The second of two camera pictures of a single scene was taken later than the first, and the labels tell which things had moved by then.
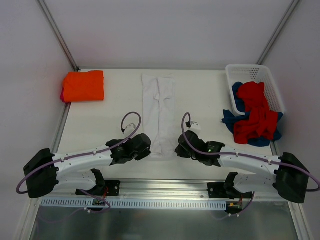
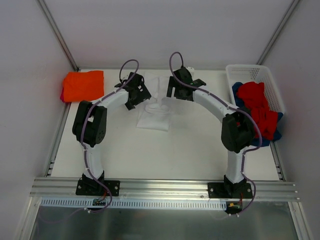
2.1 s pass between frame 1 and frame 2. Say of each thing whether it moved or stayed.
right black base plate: stayed
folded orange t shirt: stayed
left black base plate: stayed
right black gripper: moved
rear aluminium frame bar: stayed
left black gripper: moved
